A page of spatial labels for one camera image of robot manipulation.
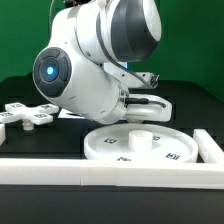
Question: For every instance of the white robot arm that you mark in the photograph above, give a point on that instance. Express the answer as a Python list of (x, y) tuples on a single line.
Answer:
[(81, 69)]

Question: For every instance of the white marker sheet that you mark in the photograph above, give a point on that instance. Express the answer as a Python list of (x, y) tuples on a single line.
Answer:
[(65, 114)]

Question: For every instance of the white cross-shaped table base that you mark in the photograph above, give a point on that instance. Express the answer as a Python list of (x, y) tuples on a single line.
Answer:
[(30, 116)]

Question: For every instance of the white fence rail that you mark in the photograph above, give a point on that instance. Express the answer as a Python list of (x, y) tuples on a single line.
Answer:
[(209, 150), (87, 172)]

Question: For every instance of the white front fence rail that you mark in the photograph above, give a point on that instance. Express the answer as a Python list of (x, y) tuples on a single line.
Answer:
[(87, 172)]

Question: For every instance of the white round table top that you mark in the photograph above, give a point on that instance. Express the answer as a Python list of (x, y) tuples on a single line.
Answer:
[(110, 143)]

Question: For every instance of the white right fence rail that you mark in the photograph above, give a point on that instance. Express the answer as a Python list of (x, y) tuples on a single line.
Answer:
[(209, 150)]

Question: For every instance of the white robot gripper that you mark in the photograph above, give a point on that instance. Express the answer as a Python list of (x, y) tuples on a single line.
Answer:
[(145, 107)]

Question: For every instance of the white left fence piece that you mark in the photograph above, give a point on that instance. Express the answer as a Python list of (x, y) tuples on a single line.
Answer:
[(2, 134)]

